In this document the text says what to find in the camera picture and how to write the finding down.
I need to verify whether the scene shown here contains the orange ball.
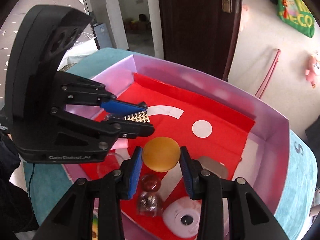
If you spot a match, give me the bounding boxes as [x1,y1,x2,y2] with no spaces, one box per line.
[142,137,181,172]

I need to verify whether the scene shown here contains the brown earbud case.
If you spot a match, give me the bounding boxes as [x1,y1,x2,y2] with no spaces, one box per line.
[198,156,229,179]

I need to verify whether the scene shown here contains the gold studded cylinder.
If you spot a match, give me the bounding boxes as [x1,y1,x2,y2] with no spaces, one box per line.
[124,111,150,123]

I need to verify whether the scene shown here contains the clear plastic cup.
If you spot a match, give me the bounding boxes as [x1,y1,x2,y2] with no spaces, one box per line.
[97,149,130,178]

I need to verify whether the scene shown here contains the purple cardboard box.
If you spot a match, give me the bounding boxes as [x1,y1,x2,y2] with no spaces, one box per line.
[62,54,291,240]

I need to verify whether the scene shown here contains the dark red glossy ball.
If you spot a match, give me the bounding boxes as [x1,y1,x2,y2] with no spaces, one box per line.
[140,174,161,192]

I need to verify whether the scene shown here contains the pink white round device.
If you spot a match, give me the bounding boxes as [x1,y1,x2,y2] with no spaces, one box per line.
[162,197,201,239]

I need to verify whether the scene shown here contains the dark brown door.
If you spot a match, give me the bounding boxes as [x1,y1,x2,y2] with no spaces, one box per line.
[159,0,242,81]

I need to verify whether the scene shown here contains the pink plush toy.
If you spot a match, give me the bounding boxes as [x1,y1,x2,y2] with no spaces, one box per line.
[305,53,319,88]

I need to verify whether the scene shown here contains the green tote bag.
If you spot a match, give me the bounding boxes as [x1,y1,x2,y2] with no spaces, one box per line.
[277,0,315,38]

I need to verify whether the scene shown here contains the pink stick on wall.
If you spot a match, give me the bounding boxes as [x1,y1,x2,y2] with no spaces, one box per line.
[254,49,281,99]

